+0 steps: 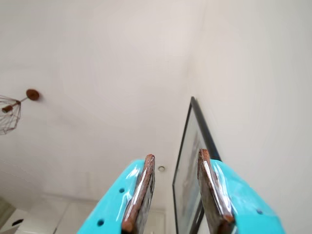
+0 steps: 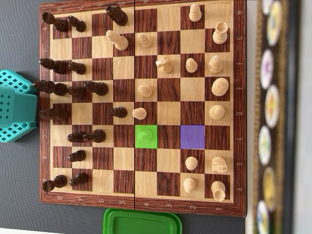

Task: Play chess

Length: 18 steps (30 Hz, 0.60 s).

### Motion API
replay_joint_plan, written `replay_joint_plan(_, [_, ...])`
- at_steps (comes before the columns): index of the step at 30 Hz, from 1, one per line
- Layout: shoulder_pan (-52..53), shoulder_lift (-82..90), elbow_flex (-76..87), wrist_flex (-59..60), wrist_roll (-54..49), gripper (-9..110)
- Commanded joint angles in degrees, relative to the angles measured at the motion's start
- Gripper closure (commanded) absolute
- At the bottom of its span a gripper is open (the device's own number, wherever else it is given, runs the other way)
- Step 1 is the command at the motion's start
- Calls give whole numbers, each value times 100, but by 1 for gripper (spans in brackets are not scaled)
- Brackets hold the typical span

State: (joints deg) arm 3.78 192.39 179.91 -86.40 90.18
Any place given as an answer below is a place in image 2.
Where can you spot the light wooden bishop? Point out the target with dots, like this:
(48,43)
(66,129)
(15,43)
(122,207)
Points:
(117,40)
(215,64)

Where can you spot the light wooden king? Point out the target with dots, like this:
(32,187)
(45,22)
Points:
(220,86)

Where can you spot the black gold patterned game box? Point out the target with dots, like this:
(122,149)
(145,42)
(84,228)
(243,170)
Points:
(284,122)

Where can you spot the dark wooden bishop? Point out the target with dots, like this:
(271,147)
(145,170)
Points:
(53,65)
(96,87)

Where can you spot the light wooden pawn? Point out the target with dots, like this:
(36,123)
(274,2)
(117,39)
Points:
(191,65)
(144,40)
(195,13)
(189,185)
(144,136)
(191,162)
(139,113)
(145,90)

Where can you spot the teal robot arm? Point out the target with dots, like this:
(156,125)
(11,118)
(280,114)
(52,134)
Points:
(22,104)

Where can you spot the dark wooden pawn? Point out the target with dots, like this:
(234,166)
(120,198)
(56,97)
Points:
(77,156)
(75,137)
(76,24)
(79,180)
(77,67)
(119,112)
(77,91)

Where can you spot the wooden folding chessboard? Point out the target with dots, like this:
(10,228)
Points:
(168,161)

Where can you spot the dark wooden knight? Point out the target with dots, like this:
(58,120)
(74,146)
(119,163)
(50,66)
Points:
(96,135)
(117,15)

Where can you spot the dark wooden king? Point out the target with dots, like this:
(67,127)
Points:
(51,87)

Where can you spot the green plastic lid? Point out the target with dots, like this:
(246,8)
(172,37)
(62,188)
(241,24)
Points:
(141,223)

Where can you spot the light wooden rook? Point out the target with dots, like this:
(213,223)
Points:
(218,191)
(220,33)

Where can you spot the dark wooden rook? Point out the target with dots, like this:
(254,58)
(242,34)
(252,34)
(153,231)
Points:
(56,22)
(54,182)

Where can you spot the light wooden knight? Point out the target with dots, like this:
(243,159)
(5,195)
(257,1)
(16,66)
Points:
(219,165)
(165,64)

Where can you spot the dark wooden queen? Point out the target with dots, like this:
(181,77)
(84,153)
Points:
(53,113)

